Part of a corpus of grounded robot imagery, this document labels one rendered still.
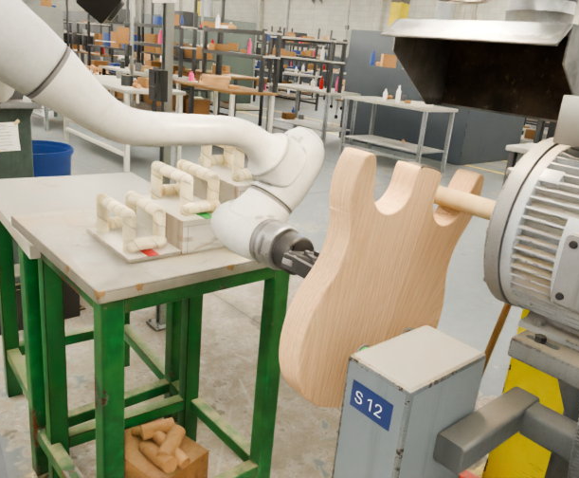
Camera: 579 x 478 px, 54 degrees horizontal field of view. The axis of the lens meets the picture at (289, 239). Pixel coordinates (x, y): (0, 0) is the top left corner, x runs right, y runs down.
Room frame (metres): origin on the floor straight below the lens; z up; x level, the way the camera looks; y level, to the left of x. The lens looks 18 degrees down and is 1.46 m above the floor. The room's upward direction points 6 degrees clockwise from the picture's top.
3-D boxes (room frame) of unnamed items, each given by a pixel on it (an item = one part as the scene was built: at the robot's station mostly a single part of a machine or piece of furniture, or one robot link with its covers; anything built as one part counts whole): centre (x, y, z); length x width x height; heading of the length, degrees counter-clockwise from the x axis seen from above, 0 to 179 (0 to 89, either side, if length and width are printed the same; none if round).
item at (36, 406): (1.56, 0.76, 0.45); 0.05 x 0.05 x 0.90; 42
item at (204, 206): (1.46, 0.24, 1.04); 0.11 x 0.03 x 0.03; 132
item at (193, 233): (1.53, 0.30, 0.98); 0.27 x 0.16 x 0.09; 42
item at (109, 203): (1.40, 0.46, 1.04); 0.20 x 0.03 x 0.03; 41
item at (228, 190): (1.63, 0.19, 1.02); 0.27 x 0.15 x 0.17; 42
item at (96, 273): (1.53, 0.39, 0.55); 0.62 x 0.58 x 0.76; 42
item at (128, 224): (1.34, 0.40, 0.99); 0.03 x 0.03 x 0.09
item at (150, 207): (1.45, 0.39, 1.04); 0.20 x 0.03 x 0.03; 41
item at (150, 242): (1.36, 0.36, 0.96); 0.11 x 0.03 x 0.03; 132
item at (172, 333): (1.90, 0.39, 0.45); 0.05 x 0.05 x 0.90; 42
